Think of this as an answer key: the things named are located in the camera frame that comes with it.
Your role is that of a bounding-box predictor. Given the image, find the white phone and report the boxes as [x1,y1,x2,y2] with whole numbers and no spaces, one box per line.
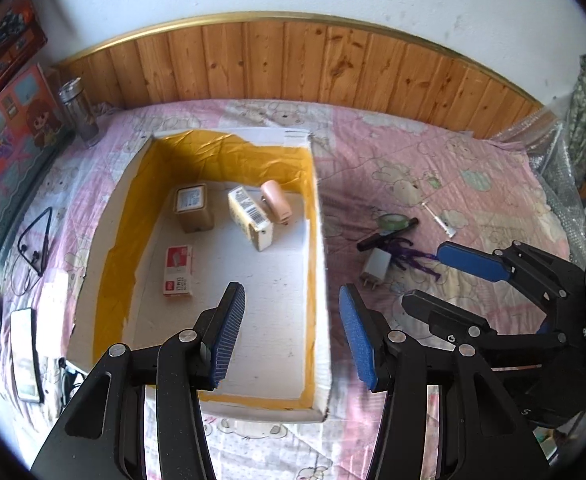
[10,308,42,404]

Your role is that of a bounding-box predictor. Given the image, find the wooden wall panelling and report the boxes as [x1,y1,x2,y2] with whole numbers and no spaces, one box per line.
[56,12,544,141]

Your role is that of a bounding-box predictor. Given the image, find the green tape roll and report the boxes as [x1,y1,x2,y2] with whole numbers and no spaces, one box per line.
[377,213,408,233]

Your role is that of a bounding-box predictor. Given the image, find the red white staple box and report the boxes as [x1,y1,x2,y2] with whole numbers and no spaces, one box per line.
[162,245,196,297]

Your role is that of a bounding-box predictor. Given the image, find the silver bubble wrap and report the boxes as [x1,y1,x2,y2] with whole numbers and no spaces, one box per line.
[493,107,586,261]

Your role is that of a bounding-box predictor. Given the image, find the gold tin with white label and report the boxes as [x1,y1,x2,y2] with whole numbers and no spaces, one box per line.
[174,184,215,234]

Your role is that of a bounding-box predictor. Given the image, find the white cardboard box yellow tape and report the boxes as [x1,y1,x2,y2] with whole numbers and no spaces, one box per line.
[68,127,335,423]

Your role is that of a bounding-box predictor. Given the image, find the yellow white barcode box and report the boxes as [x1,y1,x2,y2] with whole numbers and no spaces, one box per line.
[227,186,274,252]

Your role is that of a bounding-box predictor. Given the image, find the pink stapler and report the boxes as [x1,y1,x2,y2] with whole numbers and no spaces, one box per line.
[260,180,293,224]

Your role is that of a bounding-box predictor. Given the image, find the pink bear print blanket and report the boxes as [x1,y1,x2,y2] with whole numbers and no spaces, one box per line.
[0,97,586,480]

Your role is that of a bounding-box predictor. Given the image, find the black neckband earphones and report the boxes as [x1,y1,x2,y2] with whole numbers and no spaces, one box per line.
[17,206,54,278]

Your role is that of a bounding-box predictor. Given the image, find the purple toy figure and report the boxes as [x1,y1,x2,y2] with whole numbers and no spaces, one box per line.
[383,237,441,281]

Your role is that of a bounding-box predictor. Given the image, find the white charger plug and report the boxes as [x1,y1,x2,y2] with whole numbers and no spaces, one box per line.
[362,249,391,291]

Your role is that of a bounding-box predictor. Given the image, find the pink toy washing machine box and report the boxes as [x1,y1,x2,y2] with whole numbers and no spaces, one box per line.
[0,62,74,251]

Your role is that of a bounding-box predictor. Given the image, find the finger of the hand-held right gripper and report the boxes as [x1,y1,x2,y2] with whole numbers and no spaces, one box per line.
[435,240,586,333]
[401,290,570,368]

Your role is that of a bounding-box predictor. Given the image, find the black marker pen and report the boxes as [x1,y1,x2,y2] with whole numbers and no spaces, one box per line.
[357,217,420,252]

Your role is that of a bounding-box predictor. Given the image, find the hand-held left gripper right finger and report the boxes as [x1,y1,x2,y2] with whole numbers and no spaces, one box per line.
[339,284,551,480]

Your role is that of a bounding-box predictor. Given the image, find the clear plastic tube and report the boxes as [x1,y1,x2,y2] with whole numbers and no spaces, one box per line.
[421,202,458,240]

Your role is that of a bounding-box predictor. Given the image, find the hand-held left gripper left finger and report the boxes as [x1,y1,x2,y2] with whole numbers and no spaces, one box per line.
[30,281,246,480]

